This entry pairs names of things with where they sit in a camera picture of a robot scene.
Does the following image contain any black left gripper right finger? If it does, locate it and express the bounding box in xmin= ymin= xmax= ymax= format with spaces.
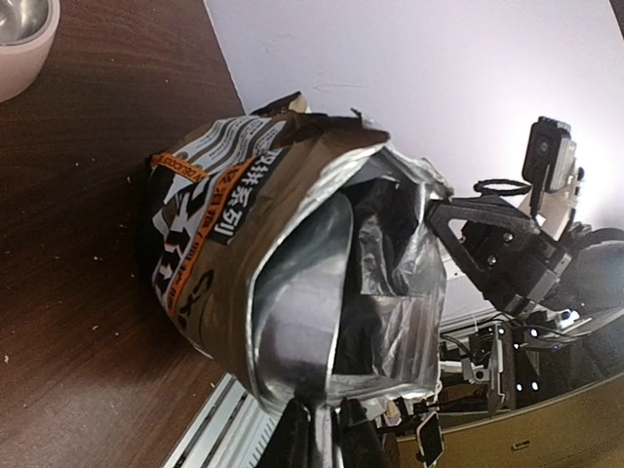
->
xmin=333 ymin=399 xmax=391 ymax=468

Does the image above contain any dog food bag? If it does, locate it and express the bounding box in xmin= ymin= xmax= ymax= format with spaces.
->
xmin=139 ymin=94 xmax=453 ymax=412

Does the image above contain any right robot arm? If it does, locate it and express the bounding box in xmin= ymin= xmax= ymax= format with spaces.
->
xmin=426 ymin=196 xmax=623 ymax=319

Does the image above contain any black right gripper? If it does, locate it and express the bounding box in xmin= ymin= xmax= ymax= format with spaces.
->
xmin=427 ymin=196 xmax=572 ymax=317

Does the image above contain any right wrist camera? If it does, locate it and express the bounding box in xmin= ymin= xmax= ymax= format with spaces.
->
xmin=516 ymin=115 xmax=586 ymax=240

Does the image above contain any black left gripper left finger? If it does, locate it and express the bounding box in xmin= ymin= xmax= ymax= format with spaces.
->
xmin=260 ymin=397 xmax=314 ymax=468

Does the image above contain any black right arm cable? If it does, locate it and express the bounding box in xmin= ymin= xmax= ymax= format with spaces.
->
xmin=472 ymin=178 xmax=532 ymax=199

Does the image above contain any pink double pet bowl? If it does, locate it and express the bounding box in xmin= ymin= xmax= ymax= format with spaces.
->
xmin=1 ymin=0 xmax=60 ymax=102

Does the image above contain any front aluminium frame rail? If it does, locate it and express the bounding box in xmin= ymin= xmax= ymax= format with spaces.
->
xmin=164 ymin=373 xmax=277 ymax=468

